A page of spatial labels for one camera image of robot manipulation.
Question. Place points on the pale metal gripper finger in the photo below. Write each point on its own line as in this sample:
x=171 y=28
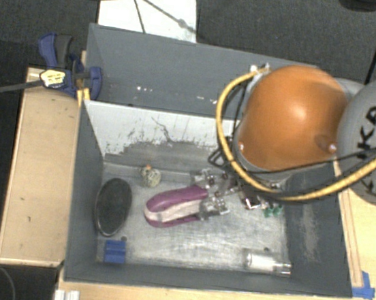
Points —
x=218 y=208
x=206 y=179

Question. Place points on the purple and white stapler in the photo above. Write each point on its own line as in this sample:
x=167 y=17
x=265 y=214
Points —
x=171 y=202

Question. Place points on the grey metal bin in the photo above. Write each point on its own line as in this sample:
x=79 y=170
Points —
x=196 y=243

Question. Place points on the speckled yellow-grey ball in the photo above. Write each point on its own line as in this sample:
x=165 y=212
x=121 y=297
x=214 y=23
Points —
x=150 y=176

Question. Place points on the black oval disc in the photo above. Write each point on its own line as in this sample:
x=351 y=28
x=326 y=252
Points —
x=113 y=206

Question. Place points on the blue block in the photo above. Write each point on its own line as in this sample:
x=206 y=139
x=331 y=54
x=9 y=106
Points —
x=115 y=251

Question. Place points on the pale wood board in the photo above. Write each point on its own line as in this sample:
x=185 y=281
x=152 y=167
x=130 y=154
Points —
x=40 y=178

